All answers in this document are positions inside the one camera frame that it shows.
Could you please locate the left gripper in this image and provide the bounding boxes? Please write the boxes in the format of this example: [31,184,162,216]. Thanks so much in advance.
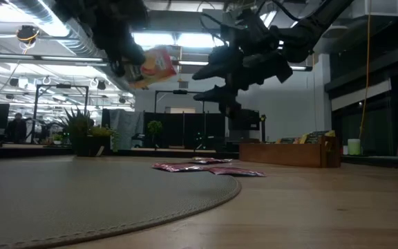
[93,6,148,79]

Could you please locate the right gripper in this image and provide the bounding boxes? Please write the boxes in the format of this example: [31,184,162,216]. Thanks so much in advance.
[191,10,293,119]

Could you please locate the orange tea bag packet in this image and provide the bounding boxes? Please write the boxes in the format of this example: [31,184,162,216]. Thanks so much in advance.
[125,46,179,91]

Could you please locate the yellow-green tea bag packet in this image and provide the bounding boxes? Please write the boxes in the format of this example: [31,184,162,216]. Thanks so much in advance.
[275,136,305,145]
[304,129,337,145]

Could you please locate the wooden compartment tray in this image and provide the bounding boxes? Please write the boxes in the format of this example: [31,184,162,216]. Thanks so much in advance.
[239,130,342,169]

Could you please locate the round grey mat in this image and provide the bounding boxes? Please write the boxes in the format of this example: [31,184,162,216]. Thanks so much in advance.
[0,158,242,249]

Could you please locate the black screen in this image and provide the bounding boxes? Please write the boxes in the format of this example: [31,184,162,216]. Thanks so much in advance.
[227,108,261,132]

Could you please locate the ceiling light strip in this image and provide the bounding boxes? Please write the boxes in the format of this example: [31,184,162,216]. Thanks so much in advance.
[0,52,313,72]

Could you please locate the grey cloth cover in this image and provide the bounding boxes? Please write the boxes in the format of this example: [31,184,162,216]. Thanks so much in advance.
[108,108,145,150]

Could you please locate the black stand pole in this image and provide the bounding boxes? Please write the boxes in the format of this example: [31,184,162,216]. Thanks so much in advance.
[259,113,268,145]

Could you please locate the small green plant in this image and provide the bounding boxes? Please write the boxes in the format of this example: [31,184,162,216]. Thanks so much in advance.
[146,119,164,148]

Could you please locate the black partition panels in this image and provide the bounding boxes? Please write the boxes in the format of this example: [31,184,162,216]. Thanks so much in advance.
[142,111,227,150]

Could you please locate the potted green plant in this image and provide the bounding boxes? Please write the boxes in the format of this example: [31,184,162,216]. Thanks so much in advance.
[63,107,120,158]

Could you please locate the person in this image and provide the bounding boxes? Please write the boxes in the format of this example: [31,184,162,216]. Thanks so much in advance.
[4,111,30,145]

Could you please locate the green cup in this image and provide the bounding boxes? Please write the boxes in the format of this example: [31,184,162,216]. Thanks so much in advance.
[347,138,362,156]

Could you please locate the white ceiling box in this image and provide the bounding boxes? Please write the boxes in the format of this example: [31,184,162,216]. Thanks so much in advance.
[352,0,398,20]

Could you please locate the black station frame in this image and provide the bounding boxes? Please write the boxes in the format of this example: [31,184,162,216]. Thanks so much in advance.
[153,89,206,115]
[32,82,90,143]

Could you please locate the yellow cord reel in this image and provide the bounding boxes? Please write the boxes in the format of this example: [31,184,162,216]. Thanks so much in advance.
[15,24,41,45]

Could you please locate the black aluminium table frame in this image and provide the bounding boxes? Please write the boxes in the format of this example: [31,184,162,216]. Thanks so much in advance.
[0,144,241,162]

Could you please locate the yellow hanging cable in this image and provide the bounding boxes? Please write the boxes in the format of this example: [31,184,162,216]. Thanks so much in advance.
[357,0,372,140]

